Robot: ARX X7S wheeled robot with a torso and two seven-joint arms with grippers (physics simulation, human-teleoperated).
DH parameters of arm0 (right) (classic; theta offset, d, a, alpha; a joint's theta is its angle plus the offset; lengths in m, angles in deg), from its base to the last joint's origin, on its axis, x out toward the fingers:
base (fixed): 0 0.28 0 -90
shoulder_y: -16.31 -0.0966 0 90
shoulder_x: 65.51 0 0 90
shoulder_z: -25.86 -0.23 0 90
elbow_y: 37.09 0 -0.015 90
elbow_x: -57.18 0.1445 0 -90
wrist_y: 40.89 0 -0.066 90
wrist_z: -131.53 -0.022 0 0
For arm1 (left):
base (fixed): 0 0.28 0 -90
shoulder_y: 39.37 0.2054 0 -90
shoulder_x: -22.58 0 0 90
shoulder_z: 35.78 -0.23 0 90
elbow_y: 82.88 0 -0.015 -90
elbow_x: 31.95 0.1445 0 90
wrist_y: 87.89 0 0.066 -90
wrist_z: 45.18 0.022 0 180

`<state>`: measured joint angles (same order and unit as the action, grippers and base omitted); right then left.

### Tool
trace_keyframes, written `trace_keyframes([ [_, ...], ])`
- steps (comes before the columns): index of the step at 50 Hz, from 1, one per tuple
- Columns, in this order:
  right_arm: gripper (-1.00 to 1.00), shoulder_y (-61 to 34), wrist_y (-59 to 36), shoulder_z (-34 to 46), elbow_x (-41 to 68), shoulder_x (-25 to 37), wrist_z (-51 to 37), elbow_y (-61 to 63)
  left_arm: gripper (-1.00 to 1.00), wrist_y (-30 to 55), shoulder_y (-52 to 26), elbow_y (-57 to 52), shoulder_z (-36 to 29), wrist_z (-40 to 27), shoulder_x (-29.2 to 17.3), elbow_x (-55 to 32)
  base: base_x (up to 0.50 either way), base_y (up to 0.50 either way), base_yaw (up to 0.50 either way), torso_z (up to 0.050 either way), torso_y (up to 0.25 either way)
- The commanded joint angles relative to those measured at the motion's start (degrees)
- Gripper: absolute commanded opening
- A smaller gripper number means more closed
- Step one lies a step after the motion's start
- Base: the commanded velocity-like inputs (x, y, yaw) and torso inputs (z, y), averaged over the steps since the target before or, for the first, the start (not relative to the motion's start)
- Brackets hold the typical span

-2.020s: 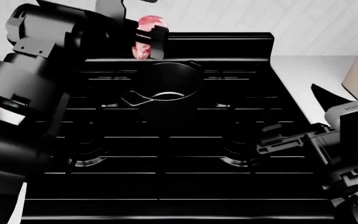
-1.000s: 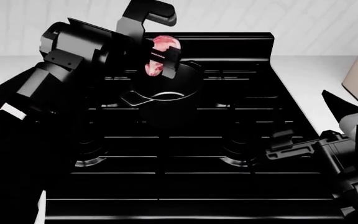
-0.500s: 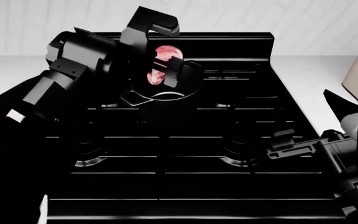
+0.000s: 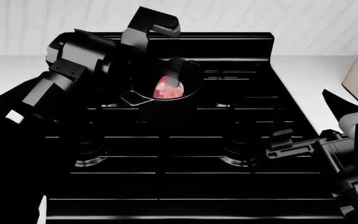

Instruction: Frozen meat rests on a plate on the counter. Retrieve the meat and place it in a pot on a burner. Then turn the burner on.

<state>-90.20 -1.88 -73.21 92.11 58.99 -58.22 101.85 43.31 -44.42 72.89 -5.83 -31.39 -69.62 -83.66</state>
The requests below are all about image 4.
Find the red frozen meat piece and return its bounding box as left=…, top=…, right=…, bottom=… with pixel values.
left=152, top=75, right=186, bottom=99

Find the round stove burner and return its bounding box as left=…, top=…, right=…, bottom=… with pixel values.
left=74, top=130, right=109, bottom=168
left=218, top=130, right=259, bottom=168

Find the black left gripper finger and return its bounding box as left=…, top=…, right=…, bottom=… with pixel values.
left=165, top=57, right=186, bottom=89

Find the black gas stove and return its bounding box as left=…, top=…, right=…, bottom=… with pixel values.
left=38, top=32, right=345, bottom=224

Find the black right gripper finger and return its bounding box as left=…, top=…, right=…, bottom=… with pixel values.
left=269, top=128, right=295, bottom=149
left=264, top=141, right=317, bottom=160

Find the black cooking pot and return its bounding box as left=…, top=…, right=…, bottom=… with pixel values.
left=119, top=58, right=205, bottom=129

